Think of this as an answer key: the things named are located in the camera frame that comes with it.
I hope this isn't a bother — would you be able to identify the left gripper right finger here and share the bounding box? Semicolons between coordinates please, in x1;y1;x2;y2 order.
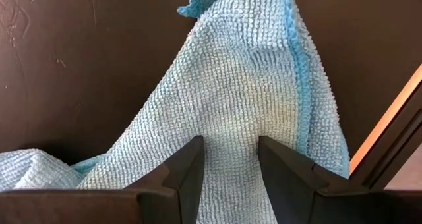
258;135;330;224

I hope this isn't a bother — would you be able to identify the black metal table frame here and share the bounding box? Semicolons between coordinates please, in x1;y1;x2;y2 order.
349;80;422;191

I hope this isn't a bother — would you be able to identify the blue microfiber towel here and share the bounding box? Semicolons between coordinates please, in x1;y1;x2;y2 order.
0;0;351;224

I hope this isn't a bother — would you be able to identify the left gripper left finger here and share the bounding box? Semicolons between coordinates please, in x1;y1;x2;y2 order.
125;135;206;224

